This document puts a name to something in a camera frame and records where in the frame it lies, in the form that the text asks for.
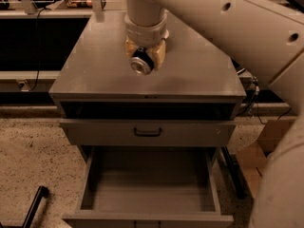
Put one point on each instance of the cardboard box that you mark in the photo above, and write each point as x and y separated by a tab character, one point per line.
253	159

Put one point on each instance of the black bar lower left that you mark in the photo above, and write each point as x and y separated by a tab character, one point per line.
42	192

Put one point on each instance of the grey top drawer front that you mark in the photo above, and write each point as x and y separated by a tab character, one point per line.
174	133

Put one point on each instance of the grey drawer cabinet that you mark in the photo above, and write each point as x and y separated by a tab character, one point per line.
197	82

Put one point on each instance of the open grey middle drawer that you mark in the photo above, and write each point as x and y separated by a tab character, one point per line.
148	188

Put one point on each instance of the black drawer handle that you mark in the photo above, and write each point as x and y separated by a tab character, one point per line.
147	133

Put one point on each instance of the black metal leg right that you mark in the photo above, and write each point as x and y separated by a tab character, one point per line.
233	172

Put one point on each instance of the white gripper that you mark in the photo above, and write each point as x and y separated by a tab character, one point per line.
145	32

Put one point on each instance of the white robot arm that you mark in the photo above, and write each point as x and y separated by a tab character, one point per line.
267	39

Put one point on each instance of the blue pepsi can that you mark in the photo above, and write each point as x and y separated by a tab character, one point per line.
141	62

